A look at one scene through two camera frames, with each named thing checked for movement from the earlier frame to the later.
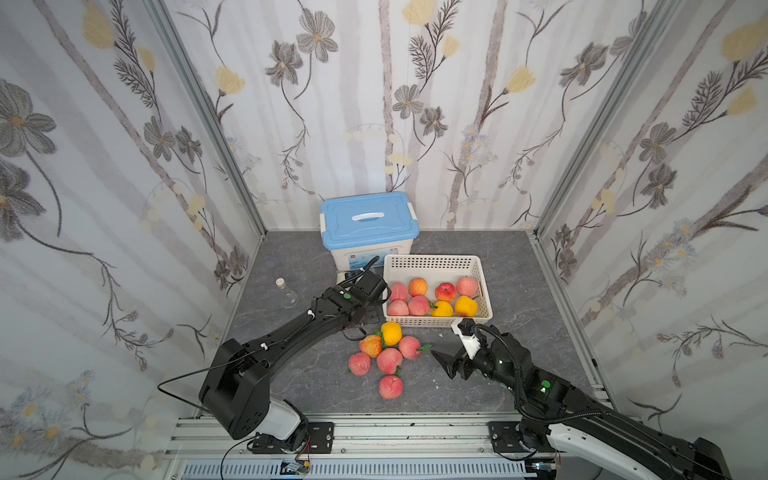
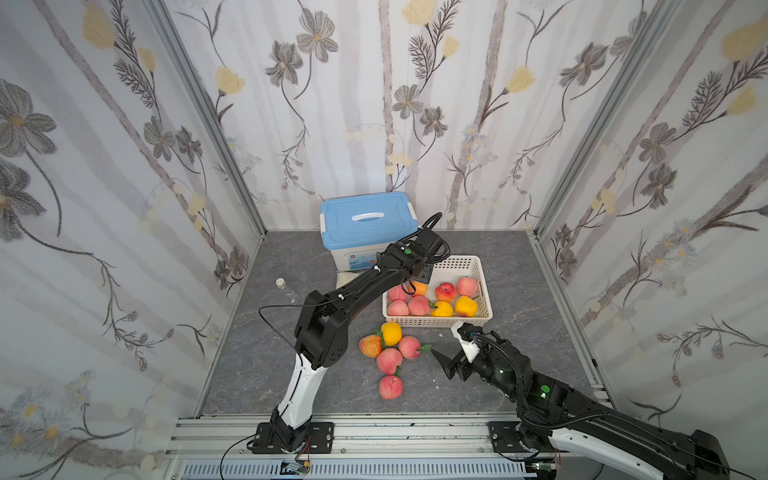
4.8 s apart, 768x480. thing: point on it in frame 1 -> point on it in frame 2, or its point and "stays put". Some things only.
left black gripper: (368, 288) -> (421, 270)
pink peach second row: (419, 306) stays put
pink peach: (409, 346) stays put
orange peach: (371, 345) stays put
